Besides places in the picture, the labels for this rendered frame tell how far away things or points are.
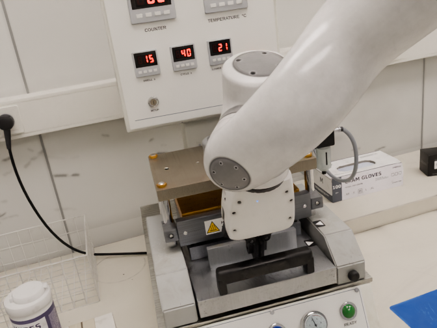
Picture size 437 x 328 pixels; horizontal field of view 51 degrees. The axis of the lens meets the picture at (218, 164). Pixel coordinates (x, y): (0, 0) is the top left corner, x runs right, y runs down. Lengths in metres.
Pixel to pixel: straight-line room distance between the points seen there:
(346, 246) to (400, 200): 0.59
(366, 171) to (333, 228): 0.57
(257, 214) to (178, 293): 0.18
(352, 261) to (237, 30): 0.47
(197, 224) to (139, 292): 0.43
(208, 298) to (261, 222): 0.14
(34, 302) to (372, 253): 0.76
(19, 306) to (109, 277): 0.32
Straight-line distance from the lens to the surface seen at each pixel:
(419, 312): 1.02
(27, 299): 0.96
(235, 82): 0.50
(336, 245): 0.76
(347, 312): 0.77
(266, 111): 0.43
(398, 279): 1.10
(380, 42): 0.44
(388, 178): 1.39
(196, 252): 0.78
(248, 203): 0.61
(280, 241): 0.76
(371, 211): 1.28
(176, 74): 0.90
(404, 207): 1.32
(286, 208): 0.65
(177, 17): 0.89
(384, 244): 1.22
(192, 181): 0.73
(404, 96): 1.63
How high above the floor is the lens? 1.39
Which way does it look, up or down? 21 degrees down
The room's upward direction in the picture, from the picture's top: 8 degrees counter-clockwise
